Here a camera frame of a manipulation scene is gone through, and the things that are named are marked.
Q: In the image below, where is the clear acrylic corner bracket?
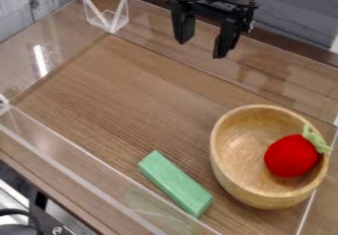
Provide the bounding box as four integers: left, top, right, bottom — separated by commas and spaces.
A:
81, 0, 129, 34

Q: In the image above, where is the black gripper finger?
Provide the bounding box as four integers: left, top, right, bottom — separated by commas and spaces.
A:
212, 18, 241, 58
169, 0, 195, 44

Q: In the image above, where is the black metal table leg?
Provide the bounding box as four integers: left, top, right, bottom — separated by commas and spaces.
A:
29, 192, 74, 235

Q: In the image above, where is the clear acrylic barrier wall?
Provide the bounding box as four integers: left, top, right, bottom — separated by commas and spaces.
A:
0, 95, 220, 235

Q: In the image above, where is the green rectangular block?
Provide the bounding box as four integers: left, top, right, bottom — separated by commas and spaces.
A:
137, 150, 212, 218

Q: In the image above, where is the brown wooden bowl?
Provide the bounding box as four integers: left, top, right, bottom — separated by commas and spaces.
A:
209, 105, 330, 209

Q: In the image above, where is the black cable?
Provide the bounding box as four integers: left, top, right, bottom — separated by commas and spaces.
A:
0, 208, 38, 229

